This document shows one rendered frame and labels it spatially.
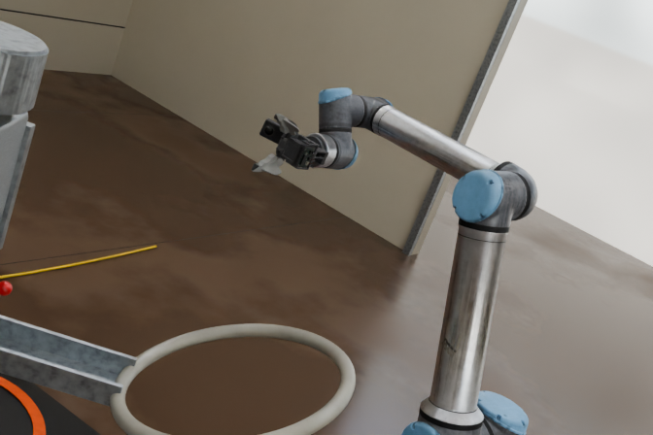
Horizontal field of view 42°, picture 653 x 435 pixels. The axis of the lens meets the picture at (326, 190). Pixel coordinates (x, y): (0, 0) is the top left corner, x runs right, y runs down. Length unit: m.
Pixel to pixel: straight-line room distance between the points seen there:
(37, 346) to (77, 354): 0.08
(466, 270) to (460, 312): 0.10
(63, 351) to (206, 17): 6.16
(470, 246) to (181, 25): 6.33
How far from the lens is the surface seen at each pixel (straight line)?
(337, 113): 2.26
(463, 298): 1.93
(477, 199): 1.88
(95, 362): 1.85
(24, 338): 1.87
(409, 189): 6.54
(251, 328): 1.93
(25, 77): 1.59
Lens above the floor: 2.08
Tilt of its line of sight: 17 degrees down
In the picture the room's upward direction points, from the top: 21 degrees clockwise
